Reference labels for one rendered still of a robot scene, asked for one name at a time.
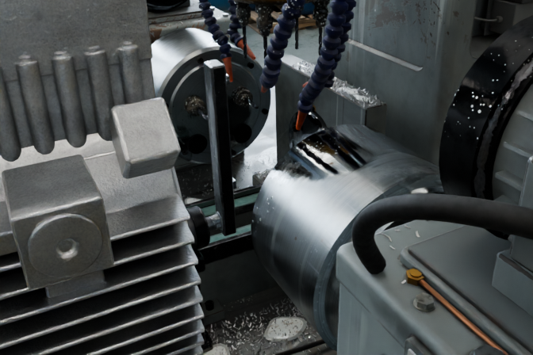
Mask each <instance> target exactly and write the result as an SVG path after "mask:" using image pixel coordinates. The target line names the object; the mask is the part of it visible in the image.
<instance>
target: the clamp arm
mask: <svg viewBox="0 0 533 355"><path fill-rule="evenodd" d="M204 72H205V91H206V100H207V110H208V120H209V138H210V148H211V158H212V168H213V186H214V196H215V205H216V213H215V214H214V215H213V216H219V217H220V218H219V217H217V218H215V221H216V222H217V223H219V222H220V221H221V224H217V229H219V230H220V231H221V233H222V234H223V235H224V236H228V235H232V234H235V233H236V214H235V201H234V189H236V180H235V179H234V178H233V177H232V153H231V141H230V128H229V116H228V92H227V85H228V84H230V77H229V75H228V74H226V68H225V65H224V64H223V63H221V62H220V61H218V60H217V59H215V60H210V61H205V62H204ZM217 229H216V230H217Z"/></svg>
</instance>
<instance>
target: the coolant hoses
mask: <svg viewBox="0 0 533 355"><path fill-rule="evenodd" d="M199 2H200V4H199V9H201V10H202V11H203V12H202V13H201V16H202V17H203V18H204V19H206V20H205V25H208V26H209V27H208V31H209V32H210V33H211V34H212V38H213V40H217V44H218V45H219V46H220V47H219V49H220V52H221V53H222V55H221V56H220V59H222V60H223V62H224V65H225V68H226V72H227V74H228V75H229V77H230V82H233V77H232V62H231V59H232V53H229V52H230V49H231V48H232V46H231V44H228V37H227V36H224V33H223V32H222V31H221V30H219V28H220V26H219V25H218V24H216V21H217V19H216V18H215V17H213V11H212V10H210V6H211V4H210V2H208V0H199ZM228 3H230V6H231V7H229V9H228V11H229V12H231V14H232V15H231V16H230V21H232V23H230V24H229V28H230V29H229V30H227V34H229V36H230V41H231V42H232V43H235V45H236V47H237V48H241V49H242V50H243V46H244V45H243V37H242V35H241V34H240V33H239V32H238V30H237V29H241V28H242V26H240V23H239V19H238V18H236V7H237V4H235V3H234V0H228ZM304 4H305V0H287V3H285V4H284V5H283V6H282V14H280V15H279V16H278V19H277V21H278V24H277V25H276V26H275V27H274V35H272V37H271V38H270V43H271V44H270V45H269V46H268V47H267V49H266V53H267V54H268V55H267V56H266V57H265V59H264V63H265V66H264V68H263V73H262V75H261V77H260V79H259V81H260V84H261V86H262V89H261V91H262V93H266V92H267V91H268V89H270V88H273V87H274V86H275V85H276V83H277V82H278V76H279V75H280V68H279V67H280V66H281V65H282V60H281V58H282V57H283V56H284V52H285V51H284V48H286V47H287V45H288V40H287V39H289V38H290V37H291V35H292V28H294V27H295V25H296V20H295V18H298V17H299V16H300V12H301V11H300V9H299V8H300V7H302V6H304ZM329 6H330V7H331V8H332V12H331V13H329V14H328V17H327V19H328V20H329V25H326V27H325V32H326V33H327V36H324V39H323V44H324V46H323V47H322V48H321V50H320V54H321V55H320V56H319V57H318V59H317V65H316V66H315V67H314V72H313V73H312V74H311V77H310V79H309V81H308V82H306V83H305V84H303V89H302V91H301V93H300V94H299V102H298V103H297V109H298V115H297V125H296V129H297V130H301V126H302V125H303V123H304V121H305V118H306V116H307V114H308V113H310V112H311V111H312V110H313V102H314V100H315V99H316V97H318V96H319V95H320V92H321V90H322V89H323V88H325V87H326V88H330V87H332V86H333V83H334V81H333V78H334V77H335V72H334V71H333V70H335V69H336V67H337V64H338V63H337V62H339V61H340V60H341V57H342V55H341V52H344V51H345V47H346V45H345V44H344V43H345V42H346V41H348V39H349V35H348V34H347V32H348V31H349V30H351V23H350V21H351V19H353V18H354V13H353V12H352V10H353V8H354V7H356V1H355V0H332V1H331V2H330V5H329Z"/></svg>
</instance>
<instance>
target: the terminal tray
mask: <svg viewBox="0 0 533 355"><path fill-rule="evenodd" d="M152 57H153V55H152V48H151V35H150V28H149V20H148V8H147V0H0V155H1V157H2V158H3V159H4V160H6V161H7V162H14V161H16V160H18V159H19V157H20V156H21V149H22V148H25V147H32V146H34V148H35V149H36V151H37V152H39V153H40V154H42V155H48V154H50V153H52V151H53V150H54V147H55V141H60V140H64V139H66V140H67V142H69V144H70V145H71V146H73V147H77V148H80V147H83V146H84V145H85V143H86V138H87V135H91V134H95V133H98V134H99V135H100V137H101V138H102V139H103V140H105V141H112V137H111V132H110V127H109V117H110V110H111V108H112V107H114V106H115V105H123V104H128V103H133V102H137V101H145V100H149V99H154V98H155V86H154V79H153V72H152V64H151V59H152Z"/></svg>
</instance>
